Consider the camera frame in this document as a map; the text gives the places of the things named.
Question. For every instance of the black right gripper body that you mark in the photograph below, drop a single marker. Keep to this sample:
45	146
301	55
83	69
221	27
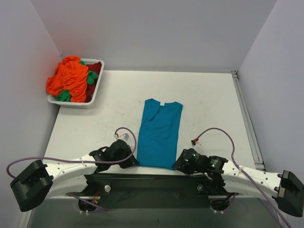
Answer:
180	163

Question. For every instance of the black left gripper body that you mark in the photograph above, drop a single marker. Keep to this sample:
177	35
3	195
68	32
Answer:
128	156

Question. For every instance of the blue t shirt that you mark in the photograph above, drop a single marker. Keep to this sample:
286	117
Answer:
158	134

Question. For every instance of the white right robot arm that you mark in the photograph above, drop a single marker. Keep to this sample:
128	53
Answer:
285	189

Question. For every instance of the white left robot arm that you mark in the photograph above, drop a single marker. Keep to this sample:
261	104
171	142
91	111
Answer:
40	180

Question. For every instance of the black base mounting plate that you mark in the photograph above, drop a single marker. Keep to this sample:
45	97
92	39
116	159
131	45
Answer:
135	191

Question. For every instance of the white plastic basket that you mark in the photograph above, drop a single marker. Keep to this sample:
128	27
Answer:
81	105

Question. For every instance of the green t shirt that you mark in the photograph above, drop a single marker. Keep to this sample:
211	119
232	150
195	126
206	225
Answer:
66	96

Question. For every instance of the dark red t shirt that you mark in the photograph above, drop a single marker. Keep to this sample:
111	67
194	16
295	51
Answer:
93	75

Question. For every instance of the orange t shirt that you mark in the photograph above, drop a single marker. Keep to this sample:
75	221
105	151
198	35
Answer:
69	82

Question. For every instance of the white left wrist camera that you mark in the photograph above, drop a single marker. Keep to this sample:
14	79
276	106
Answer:
124	136

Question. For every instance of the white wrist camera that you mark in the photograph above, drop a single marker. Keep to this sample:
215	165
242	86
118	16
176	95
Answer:
124	136
195	142

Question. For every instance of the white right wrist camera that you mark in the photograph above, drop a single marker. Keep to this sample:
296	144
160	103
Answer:
195	142

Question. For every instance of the aluminium frame rail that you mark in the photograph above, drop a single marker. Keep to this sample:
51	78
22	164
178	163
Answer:
257	156

